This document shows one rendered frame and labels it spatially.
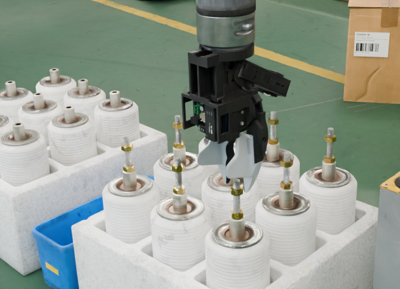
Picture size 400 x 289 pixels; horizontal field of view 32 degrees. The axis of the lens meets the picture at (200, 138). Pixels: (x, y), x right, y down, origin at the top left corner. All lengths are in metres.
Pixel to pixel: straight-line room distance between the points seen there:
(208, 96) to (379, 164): 0.99
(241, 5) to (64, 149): 0.69
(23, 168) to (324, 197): 0.58
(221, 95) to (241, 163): 0.10
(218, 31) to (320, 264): 0.42
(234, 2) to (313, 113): 1.30
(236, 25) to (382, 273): 0.47
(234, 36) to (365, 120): 1.26
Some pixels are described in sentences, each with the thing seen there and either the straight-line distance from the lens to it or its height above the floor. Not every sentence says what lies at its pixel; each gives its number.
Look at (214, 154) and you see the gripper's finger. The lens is 0.98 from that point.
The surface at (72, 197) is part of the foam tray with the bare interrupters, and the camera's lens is 1.43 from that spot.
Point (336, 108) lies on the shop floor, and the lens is 2.17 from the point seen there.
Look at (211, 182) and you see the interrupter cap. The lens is 1.17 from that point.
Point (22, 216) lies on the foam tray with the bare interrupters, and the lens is 1.38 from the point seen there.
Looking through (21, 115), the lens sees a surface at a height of 0.25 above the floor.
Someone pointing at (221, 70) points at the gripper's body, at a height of 0.52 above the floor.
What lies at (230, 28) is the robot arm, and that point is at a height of 0.57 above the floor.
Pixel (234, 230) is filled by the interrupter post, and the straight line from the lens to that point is 1.02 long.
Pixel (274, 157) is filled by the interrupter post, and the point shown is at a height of 0.26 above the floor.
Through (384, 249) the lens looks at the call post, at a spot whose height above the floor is 0.21.
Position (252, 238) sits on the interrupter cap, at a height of 0.25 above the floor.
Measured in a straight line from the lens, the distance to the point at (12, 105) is 1.62.
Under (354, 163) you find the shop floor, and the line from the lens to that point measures 1.83.
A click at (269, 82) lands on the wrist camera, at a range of 0.95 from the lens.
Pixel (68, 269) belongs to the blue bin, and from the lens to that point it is 1.32.
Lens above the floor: 0.80
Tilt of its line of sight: 24 degrees down
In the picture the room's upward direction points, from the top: 2 degrees counter-clockwise
